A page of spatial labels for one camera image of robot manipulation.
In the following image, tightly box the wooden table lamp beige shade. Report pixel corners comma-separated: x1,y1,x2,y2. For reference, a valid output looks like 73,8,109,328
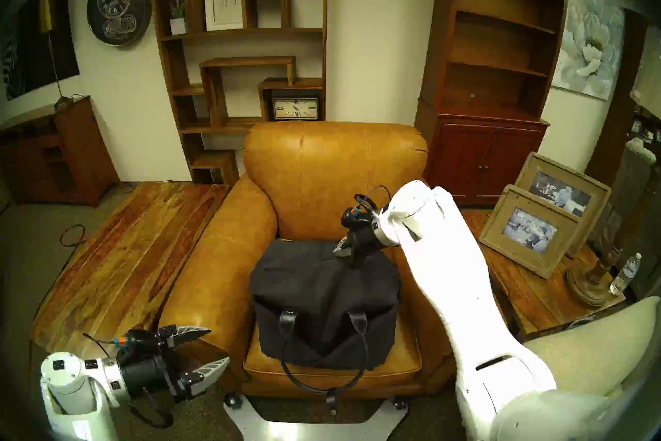
566,24,661,309

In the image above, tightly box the cream fabric sofa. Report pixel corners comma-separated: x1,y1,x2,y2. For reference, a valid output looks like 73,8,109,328
511,296,661,441

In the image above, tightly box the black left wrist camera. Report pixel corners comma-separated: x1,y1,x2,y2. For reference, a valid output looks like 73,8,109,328
115,329,161,350

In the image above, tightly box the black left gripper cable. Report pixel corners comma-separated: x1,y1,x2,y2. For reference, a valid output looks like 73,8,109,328
128,386,175,429

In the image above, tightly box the black zipper bag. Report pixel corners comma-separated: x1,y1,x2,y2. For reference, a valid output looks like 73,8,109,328
249,238,402,415

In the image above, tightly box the plank wood coffee table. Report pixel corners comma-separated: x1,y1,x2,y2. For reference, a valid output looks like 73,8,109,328
30,181,230,358

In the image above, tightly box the asymmetric wooden shelf unit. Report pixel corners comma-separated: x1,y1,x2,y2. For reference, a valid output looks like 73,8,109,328
148,0,329,186

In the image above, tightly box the clear plastic water bottle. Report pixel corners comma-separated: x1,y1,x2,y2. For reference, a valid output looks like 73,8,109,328
609,252,642,297

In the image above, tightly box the rectangular desk clock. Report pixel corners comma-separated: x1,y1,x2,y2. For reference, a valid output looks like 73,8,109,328
272,96,321,121

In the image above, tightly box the grey upholstered chair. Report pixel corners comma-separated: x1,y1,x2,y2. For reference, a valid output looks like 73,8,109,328
594,138,659,249

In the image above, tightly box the gold shade thin lamp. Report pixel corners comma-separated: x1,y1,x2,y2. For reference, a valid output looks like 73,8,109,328
39,0,73,110

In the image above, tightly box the white framed certificate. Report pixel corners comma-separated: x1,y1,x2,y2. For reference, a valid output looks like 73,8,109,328
205,0,251,31

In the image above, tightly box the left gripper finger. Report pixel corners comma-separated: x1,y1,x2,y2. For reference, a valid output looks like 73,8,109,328
178,356,231,400
158,324,212,349

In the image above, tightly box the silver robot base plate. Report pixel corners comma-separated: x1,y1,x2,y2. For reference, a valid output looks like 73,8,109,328
223,393,408,441

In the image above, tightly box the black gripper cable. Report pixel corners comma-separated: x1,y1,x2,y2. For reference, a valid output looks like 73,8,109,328
354,185,392,213
128,386,175,429

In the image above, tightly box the white flower painting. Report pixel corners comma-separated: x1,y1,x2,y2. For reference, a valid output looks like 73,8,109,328
550,0,625,101

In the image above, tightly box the round black wall clock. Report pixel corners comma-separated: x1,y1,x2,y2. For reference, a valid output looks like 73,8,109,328
86,0,153,47

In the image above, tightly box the red floor cable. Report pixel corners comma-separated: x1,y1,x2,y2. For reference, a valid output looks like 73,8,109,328
59,224,88,248

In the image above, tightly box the tan leather armchair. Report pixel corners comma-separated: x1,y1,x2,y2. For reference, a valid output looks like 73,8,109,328
158,121,489,399

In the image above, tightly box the large wooden photo frame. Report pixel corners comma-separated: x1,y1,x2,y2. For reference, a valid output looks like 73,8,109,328
514,152,612,259

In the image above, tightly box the wooden side table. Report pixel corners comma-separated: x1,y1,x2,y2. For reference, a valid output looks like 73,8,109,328
454,209,628,337

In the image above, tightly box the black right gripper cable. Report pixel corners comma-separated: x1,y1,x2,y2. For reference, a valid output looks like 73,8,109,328
354,185,392,213

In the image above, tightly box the small potted plant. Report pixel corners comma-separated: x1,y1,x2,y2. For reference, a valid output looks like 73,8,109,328
165,0,189,36

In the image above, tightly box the dark wooden sideboard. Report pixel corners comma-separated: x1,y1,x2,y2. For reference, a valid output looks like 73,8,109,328
0,95,120,208

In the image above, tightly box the small wooden photo frame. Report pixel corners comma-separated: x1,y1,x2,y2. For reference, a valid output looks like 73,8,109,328
478,184,581,280

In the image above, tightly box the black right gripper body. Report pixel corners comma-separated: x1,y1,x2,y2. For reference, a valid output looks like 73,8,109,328
346,223,385,260

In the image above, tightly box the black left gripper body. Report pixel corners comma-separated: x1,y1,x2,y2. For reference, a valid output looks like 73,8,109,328
119,347,185,401

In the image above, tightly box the dark wall painting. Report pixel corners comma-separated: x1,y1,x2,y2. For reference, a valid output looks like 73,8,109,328
0,0,81,102

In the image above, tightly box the cherry wood bookcase with cabinet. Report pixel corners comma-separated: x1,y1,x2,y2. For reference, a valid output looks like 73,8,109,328
413,0,574,205

